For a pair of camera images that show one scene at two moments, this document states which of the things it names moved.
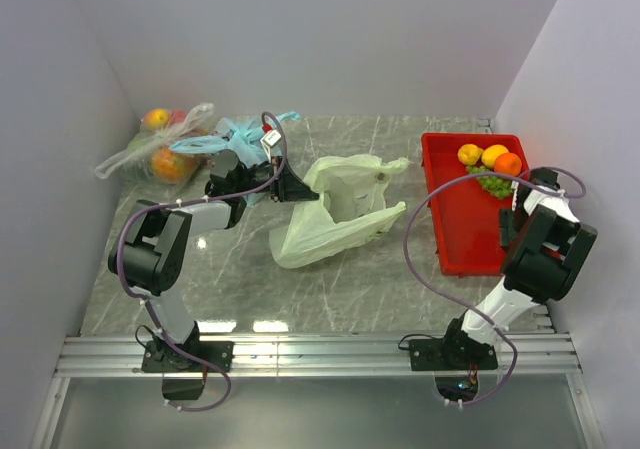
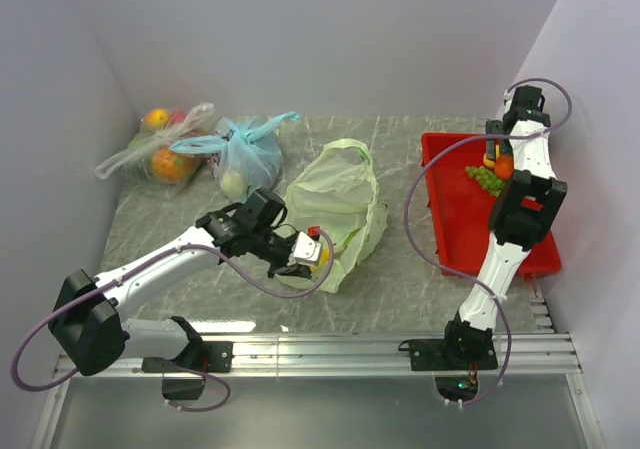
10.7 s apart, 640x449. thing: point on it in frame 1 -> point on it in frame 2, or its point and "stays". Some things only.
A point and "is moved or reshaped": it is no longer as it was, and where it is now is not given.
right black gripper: x=507 y=233 -> x=493 y=127
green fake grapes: x=497 y=186 stays
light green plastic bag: x=351 y=209 is moved or reshaped
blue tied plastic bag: x=242 y=138 stays
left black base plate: x=162 y=357 stays
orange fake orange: x=508 y=163 stays
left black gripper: x=288 y=187 -> x=301 y=270
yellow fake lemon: x=469 y=153 -> x=324 y=259
